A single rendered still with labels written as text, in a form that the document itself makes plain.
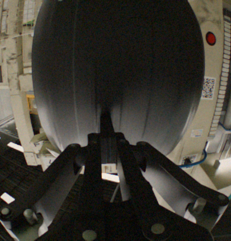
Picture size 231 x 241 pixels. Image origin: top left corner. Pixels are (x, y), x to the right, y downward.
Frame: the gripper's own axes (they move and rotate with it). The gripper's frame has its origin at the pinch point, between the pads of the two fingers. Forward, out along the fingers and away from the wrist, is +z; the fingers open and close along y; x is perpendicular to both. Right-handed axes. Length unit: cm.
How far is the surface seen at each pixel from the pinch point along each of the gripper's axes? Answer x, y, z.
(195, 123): -7.0, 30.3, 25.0
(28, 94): -79, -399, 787
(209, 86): 5.8, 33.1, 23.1
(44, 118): 0.8, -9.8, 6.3
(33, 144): -33, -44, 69
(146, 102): 3.7, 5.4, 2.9
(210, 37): 21.3, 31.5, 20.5
